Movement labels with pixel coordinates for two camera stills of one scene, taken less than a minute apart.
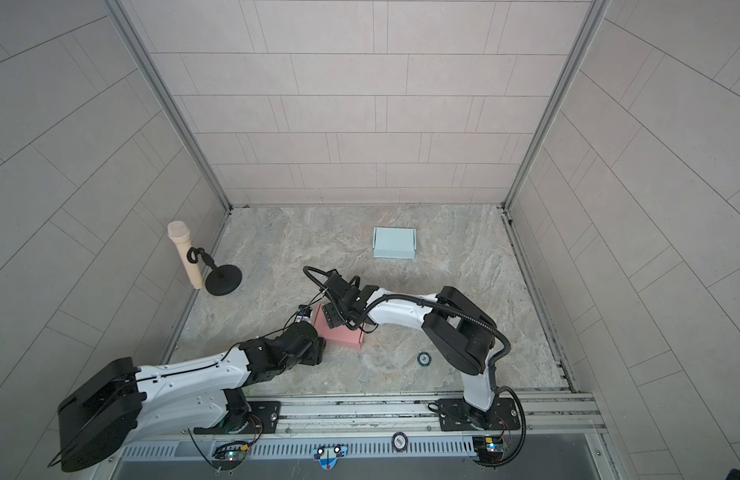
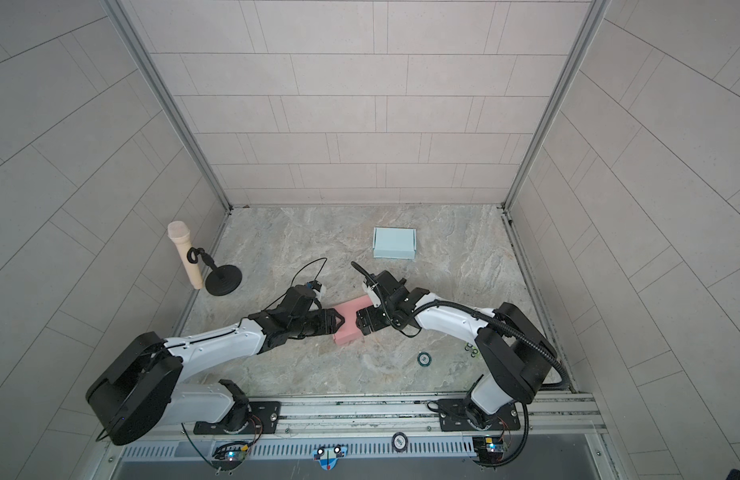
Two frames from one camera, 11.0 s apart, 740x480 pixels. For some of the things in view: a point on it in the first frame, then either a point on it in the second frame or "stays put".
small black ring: x=424 y=359 stays put
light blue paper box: x=394 y=243 stays put
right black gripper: x=330 y=311 → x=372 y=322
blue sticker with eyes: x=328 y=455 stays put
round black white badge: x=399 y=442 stays put
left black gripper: x=317 y=352 → x=328 y=322
